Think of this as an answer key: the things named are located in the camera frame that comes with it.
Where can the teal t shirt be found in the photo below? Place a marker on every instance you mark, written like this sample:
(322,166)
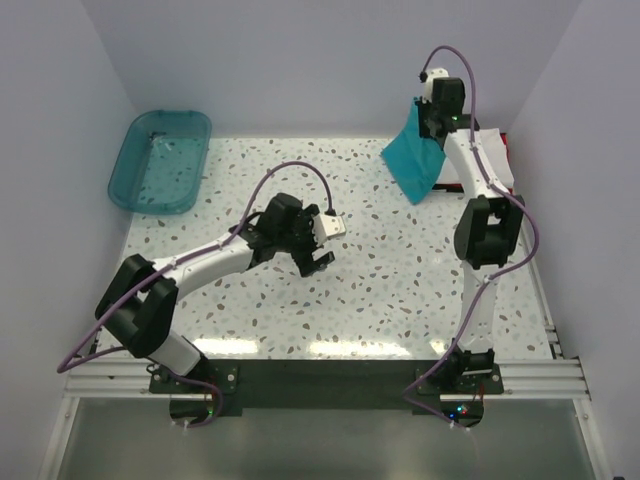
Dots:
(415,163)

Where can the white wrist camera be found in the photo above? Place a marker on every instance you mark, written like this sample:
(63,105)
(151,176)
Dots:
(327,227)
(428,79)

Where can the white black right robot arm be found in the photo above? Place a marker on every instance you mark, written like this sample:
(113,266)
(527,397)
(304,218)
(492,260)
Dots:
(485,237)

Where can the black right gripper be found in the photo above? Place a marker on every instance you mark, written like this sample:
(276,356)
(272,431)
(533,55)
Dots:
(424,132)

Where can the teal translucent plastic bin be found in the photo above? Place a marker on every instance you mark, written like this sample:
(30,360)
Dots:
(160,163)

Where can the aluminium extrusion rail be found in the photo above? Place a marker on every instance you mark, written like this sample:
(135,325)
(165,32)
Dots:
(330,379)

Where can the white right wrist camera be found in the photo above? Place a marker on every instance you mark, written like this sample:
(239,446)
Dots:
(428,79)

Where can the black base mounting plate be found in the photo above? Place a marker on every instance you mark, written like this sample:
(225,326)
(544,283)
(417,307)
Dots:
(213,403)

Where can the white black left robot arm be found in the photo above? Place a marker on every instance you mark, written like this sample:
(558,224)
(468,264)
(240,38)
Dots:
(138,306)

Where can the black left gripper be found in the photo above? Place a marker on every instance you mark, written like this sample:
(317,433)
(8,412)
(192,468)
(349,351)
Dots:
(304,260)

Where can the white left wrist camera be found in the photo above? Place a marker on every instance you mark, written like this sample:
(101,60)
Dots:
(327,227)

